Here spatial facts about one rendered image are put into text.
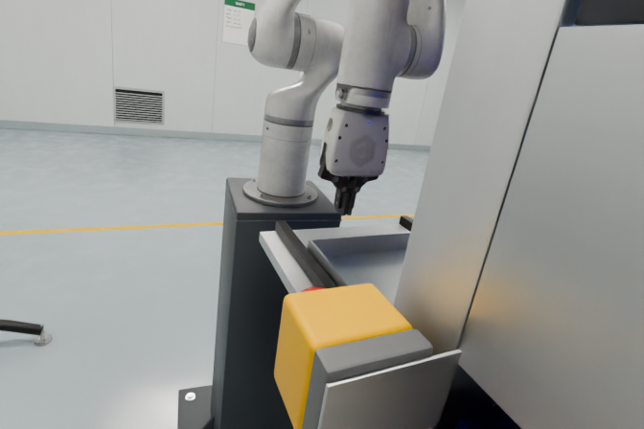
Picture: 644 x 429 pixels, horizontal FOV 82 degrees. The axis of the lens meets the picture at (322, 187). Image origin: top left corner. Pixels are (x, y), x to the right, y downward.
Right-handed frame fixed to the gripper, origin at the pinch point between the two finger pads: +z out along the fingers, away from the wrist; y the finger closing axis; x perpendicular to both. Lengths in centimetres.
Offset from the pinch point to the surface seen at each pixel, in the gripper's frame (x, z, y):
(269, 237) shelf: 7.2, 9.5, -9.7
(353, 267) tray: -5.7, 9.2, 0.3
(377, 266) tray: -6.1, 9.2, 4.6
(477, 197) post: -35.4, -14.4, -12.4
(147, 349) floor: 85, 97, -29
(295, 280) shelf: -6.9, 9.5, -10.0
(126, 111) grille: 488, 67, -53
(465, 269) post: -36.0, -10.0, -12.4
